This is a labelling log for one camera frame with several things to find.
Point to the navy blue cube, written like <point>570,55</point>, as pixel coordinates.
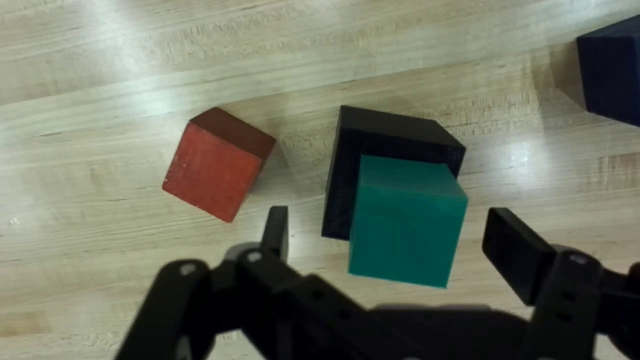
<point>612,73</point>

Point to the green cube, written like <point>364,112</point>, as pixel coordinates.
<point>406,226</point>

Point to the red cube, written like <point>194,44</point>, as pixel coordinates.
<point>210,170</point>

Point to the black cube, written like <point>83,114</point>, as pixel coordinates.
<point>386,136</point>

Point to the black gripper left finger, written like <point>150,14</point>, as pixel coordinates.
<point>221,313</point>

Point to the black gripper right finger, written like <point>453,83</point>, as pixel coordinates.
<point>580,306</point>

